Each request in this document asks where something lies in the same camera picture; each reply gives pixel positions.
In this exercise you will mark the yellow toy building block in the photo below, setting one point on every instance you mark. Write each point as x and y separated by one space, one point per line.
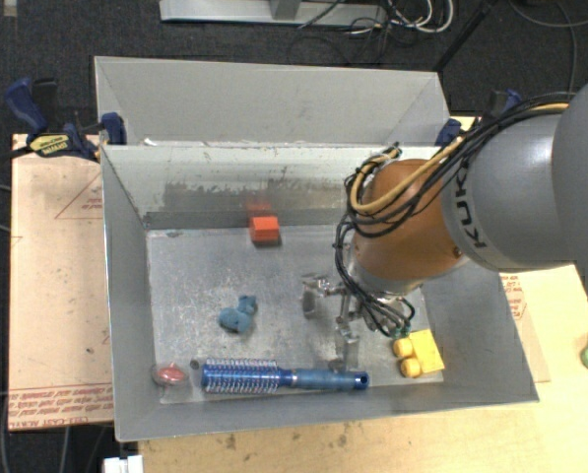
424 355

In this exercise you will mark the blue hairbrush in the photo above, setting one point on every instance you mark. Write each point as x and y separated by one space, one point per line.
274 377

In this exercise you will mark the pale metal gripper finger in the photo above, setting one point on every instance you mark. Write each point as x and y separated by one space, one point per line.
347 345
309 303

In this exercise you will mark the orange block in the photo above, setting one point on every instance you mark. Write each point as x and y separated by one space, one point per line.
264 229

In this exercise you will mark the blue toy animal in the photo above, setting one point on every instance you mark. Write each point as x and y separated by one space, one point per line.
235 317

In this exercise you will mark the brown cardboard board, red print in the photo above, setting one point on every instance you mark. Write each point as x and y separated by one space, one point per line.
57 274

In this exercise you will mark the clear round lid, red centre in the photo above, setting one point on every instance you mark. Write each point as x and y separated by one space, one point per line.
170 374

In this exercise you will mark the grey metal bin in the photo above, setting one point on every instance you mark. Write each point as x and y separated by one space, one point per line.
215 274

